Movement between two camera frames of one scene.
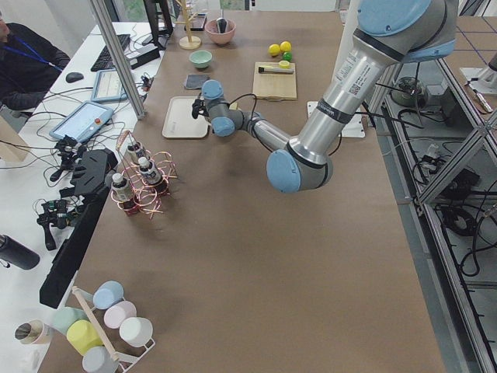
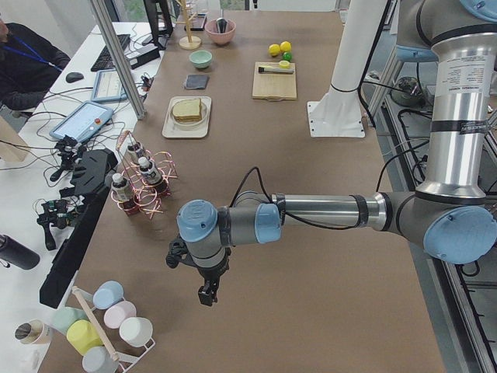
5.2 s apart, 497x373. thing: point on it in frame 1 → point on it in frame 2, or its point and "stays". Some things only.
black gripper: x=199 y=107 → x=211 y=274
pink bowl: x=214 y=35 stays
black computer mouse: x=73 y=77 stays
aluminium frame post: x=116 y=47 stays
